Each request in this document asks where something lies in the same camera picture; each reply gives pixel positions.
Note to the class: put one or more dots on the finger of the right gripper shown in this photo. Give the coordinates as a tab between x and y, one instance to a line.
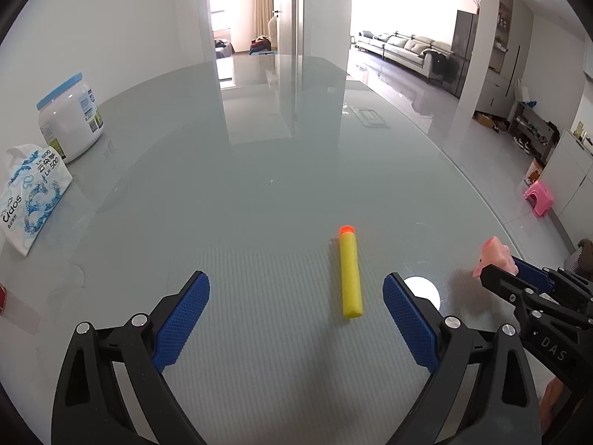
535	277
513	290

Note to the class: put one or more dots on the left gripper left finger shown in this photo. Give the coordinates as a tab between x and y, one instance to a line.
88	406

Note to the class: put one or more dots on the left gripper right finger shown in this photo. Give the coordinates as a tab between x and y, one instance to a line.
502	406

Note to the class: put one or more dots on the pink toy pig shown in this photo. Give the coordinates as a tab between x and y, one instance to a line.
494	252

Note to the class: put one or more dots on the person's right hand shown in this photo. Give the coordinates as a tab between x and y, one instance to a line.
558	409

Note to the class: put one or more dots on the brown cloth on basket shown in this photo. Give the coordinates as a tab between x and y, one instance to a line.
581	261

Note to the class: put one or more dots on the pink plastic stool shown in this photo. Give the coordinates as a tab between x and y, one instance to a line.
541	197

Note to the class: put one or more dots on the white sideboard cabinet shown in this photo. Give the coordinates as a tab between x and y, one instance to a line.
568	174

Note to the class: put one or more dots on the shoe rack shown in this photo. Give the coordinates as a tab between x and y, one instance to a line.
538	136

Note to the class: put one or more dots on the small red box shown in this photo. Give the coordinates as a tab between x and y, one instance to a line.
3	298

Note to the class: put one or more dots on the yellow foam dart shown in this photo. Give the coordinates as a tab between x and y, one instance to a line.
352	301

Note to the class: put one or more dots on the blue white tissue pack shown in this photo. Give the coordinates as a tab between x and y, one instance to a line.
37	179

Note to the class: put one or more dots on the grey sofa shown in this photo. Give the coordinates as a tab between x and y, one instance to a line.
427	57

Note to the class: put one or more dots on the white jar blue lid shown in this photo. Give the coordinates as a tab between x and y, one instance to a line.
69	119

